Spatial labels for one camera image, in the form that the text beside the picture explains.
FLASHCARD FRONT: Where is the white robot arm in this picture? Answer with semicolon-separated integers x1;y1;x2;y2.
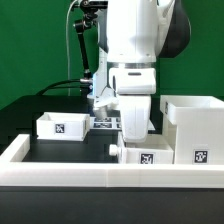
93;0;191;143

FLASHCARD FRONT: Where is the marker tag sheet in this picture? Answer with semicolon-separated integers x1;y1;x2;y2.
90;117;121;130

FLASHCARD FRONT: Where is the white front drawer tray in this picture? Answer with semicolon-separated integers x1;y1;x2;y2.
109;132;174;165

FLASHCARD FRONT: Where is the black cable bundle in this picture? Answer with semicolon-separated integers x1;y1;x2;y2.
35;78;94;97

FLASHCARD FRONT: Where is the white rear drawer tray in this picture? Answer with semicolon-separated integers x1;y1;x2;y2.
36;112;90;141

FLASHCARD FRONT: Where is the white drawer cabinet box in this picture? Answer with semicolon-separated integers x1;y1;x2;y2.
160;95;224;165

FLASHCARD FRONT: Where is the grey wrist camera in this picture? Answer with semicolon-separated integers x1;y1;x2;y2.
93;87;118;119

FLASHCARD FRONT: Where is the white drawer tray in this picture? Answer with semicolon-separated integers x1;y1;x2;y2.
36;112;90;141
109;132;174;165

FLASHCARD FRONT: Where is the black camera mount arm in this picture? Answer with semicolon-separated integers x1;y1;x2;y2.
74;0;108;78

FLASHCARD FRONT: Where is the white U-shaped border frame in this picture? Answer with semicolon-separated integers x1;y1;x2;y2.
0;134;224;188

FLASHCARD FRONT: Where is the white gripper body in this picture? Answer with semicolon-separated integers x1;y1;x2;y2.
118;95;151;143

